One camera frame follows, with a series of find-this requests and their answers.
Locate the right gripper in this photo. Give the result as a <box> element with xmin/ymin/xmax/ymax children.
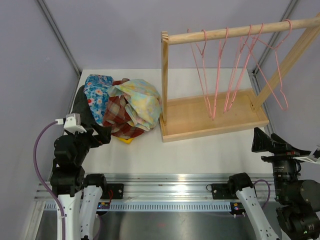
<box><xmin>252</xmin><ymin>126</ymin><xmax>313</xmax><ymax>201</ymax></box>

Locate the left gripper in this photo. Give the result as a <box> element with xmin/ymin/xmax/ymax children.
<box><xmin>67</xmin><ymin>121</ymin><xmax>112</xmax><ymax>165</ymax></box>

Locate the red plaid garment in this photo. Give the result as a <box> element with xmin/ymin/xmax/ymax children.
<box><xmin>102</xmin><ymin>77</ymin><xmax>148</xmax><ymax>140</ymax></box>

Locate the dark grey dotted garment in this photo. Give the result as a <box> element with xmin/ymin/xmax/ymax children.
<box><xmin>71</xmin><ymin>85</ymin><xmax>96</xmax><ymax>126</ymax></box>

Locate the blue floral garment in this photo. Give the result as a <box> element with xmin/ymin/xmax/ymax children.
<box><xmin>83</xmin><ymin>74</ymin><xmax>114</xmax><ymax>126</ymax></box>

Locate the pastel floral garment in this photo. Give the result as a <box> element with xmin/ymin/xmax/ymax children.
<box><xmin>108</xmin><ymin>79</ymin><xmax>162</xmax><ymax>131</ymax></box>

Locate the pink hanger of red skirt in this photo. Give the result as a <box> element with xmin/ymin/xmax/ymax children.
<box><xmin>251</xmin><ymin>19</ymin><xmax>292</xmax><ymax>111</ymax></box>

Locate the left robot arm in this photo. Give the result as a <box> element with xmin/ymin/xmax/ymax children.
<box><xmin>50</xmin><ymin>125</ymin><xmax>111</xmax><ymax>240</ymax></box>

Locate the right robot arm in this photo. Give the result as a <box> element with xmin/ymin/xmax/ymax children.
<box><xmin>226</xmin><ymin>127</ymin><xmax>320</xmax><ymax>240</ymax></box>

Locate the yellow plastic tray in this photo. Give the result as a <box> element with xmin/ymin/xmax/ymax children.
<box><xmin>117</xmin><ymin>137</ymin><xmax>134</xmax><ymax>145</ymax></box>

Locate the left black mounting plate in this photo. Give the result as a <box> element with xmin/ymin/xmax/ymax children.
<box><xmin>100</xmin><ymin>183</ymin><xmax>124</xmax><ymax>200</ymax></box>

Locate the black mounting plate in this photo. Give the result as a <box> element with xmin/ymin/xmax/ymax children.
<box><xmin>210</xmin><ymin>183</ymin><xmax>237</xmax><ymax>200</ymax></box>
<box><xmin>100</xmin><ymin>183</ymin><xmax>124</xmax><ymax>200</ymax></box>

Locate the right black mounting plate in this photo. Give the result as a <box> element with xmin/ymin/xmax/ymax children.
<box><xmin>210</xmin><ymin>183</ymin><xmax>237</xmax><ymax>200</ymax></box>

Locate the wooden clothes rack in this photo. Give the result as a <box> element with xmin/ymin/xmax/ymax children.
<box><xmin>160</xmin><ymin>17</ymin><xmax>320</xmax><ymax>142</ymax></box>

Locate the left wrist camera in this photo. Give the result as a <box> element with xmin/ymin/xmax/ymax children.
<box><xmin>55</xmin><ymin>113</ymin><xmax>87</xmax><ymax>134</ymax></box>

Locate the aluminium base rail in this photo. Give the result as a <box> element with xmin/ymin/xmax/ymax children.
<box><xmin>34</xmin><ymin>172</ymin><xmax>278</xmax><ymax>212</ymax></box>

